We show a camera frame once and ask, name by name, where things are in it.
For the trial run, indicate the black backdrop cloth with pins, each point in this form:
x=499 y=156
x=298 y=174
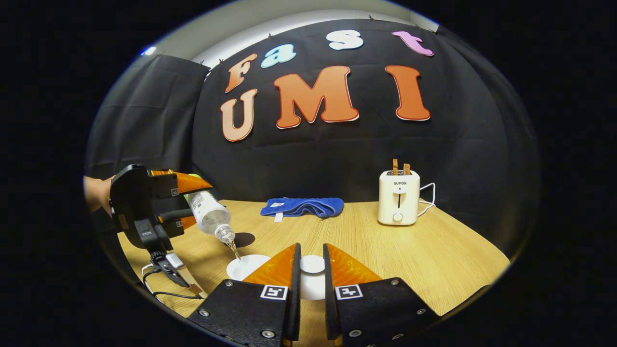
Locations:
x=313 y=164

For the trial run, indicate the white teacup lid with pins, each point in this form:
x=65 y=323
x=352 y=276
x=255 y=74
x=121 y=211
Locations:
x=313 y=264

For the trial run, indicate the blue towel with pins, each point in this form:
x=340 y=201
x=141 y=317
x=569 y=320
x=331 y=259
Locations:
x=303 y=206

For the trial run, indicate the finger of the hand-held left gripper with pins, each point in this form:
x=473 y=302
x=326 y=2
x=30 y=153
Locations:
x=174 y=222
x=166 y=184

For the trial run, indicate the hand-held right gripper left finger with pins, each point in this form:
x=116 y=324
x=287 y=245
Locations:
x=262 y=308

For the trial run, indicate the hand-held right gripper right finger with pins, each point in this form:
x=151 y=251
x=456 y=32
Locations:
x=366 y=308

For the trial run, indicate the dark round coaster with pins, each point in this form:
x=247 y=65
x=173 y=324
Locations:
x=246 y=239

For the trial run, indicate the white toaster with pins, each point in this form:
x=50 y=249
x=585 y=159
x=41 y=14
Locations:
x=399 y=202

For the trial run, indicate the clear water bottle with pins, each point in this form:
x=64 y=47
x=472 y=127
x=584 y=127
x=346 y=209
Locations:
x=209 y=212

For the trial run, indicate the white teacup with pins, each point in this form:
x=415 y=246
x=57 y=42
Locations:
x=241 y=269

